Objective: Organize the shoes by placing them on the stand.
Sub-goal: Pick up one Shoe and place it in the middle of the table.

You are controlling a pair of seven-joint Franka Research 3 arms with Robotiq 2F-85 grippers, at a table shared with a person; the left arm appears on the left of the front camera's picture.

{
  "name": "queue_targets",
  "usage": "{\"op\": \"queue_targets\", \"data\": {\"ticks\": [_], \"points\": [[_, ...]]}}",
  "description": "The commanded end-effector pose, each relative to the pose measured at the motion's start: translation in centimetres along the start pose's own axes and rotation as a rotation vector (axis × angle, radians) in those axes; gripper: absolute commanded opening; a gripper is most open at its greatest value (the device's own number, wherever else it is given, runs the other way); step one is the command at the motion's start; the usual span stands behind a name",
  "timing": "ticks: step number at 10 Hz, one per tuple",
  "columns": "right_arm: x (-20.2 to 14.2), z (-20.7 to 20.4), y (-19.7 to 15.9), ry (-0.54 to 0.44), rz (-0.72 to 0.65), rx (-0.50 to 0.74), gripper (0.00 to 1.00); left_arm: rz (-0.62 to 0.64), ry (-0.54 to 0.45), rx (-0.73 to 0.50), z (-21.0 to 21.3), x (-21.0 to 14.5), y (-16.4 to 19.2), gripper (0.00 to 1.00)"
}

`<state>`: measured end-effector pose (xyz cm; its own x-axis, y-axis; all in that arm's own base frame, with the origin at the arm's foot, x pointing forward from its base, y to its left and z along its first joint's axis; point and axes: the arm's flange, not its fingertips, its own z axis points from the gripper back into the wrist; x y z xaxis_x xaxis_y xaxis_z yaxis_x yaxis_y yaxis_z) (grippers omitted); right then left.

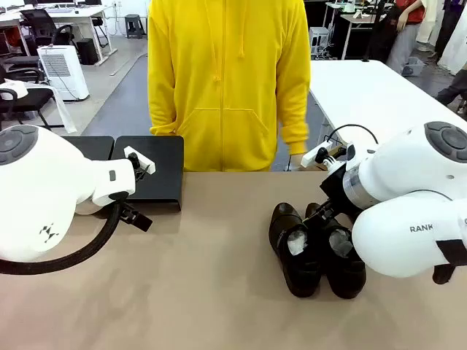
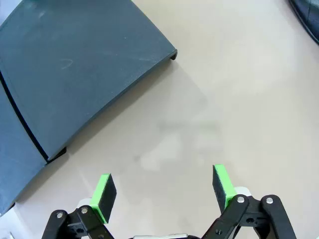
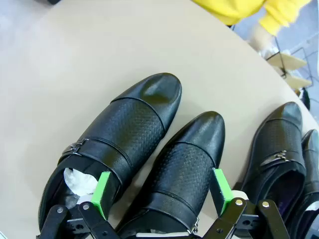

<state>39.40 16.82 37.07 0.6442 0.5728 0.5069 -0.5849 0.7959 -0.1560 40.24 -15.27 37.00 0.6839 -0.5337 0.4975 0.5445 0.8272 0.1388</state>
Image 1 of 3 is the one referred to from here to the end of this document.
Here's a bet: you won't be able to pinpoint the grey step stool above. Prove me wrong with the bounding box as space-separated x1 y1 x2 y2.
125 14 143 39

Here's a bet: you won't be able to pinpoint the white computer case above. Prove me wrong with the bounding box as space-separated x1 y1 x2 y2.
309 27 329 59

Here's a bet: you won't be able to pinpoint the person torso yellow hoodie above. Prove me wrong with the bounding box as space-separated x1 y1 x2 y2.
147 0 312 173

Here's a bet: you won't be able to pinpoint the white office desk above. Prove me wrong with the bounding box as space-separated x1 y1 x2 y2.
0 5 117 66

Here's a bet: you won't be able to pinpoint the white rectangular table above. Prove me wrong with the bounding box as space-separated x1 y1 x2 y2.
309 60 467 147

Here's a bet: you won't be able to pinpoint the person's left forearm yellow sleeve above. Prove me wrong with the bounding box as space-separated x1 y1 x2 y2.
277 72 311 156

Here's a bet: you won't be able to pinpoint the white paper shoe stuffing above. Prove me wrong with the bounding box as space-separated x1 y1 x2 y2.
327 226 355 258
286 225 311 256

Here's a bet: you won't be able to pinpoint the black office chair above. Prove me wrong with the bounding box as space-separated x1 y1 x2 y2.
0 82 55 131
20 9 76 50

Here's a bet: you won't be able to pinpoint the black computer tower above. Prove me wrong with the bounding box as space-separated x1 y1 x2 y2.
76 37 99 66

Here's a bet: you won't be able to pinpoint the seated person dark trousers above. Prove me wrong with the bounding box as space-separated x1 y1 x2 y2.
436 67 467 120

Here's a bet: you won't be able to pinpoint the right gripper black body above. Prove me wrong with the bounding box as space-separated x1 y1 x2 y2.
320 164 363 220

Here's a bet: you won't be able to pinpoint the person in dark clothes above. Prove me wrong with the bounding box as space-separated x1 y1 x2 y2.
436 0 467 70

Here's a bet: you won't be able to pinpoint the brown top metal desk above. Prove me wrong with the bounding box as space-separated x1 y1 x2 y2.
324 1 397 61

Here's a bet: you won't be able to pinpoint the grey plastic bin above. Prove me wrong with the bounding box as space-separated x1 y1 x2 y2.
401 56 426 77

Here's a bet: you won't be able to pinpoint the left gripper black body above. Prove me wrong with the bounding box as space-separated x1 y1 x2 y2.
118 199 142 224

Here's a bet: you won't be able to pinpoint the black leather shoe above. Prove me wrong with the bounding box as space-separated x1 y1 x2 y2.
269 202 324 298
305 202 368 300

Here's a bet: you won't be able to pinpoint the white cloth bundle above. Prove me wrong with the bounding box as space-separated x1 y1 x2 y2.
0 80 28 101

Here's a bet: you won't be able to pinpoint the person's right forearm yellow sleeve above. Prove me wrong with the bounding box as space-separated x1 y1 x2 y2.
148 72 180 136

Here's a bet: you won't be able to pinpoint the white air purifier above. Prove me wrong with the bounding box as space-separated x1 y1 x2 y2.
37 45 90 102

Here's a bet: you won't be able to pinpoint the thin black camera cable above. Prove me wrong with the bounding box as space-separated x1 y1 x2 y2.
323 124 380 147

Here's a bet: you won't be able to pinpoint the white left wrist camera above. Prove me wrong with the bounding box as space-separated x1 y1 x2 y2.
123 145 157 175

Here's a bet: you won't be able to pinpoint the person red shirt grey trousers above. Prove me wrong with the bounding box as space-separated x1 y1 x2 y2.
385 0 428 76

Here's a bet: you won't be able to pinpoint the white hanging cloth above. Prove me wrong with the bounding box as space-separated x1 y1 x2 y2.
49 85 77 134

